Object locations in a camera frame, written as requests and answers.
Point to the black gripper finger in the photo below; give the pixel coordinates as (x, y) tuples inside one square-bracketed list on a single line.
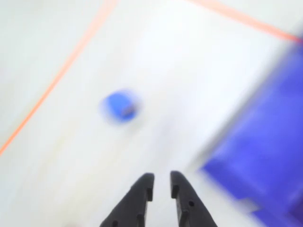
[(189, 205), (137, 201)]

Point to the blue plastic box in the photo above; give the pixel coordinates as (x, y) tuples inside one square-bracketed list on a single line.
[(260, 153)]

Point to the blue rubber duck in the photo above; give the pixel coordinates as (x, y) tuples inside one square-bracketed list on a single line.
[(118, 106)]

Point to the long orange tape strip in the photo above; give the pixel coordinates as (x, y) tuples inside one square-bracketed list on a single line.
[(59, 71)]

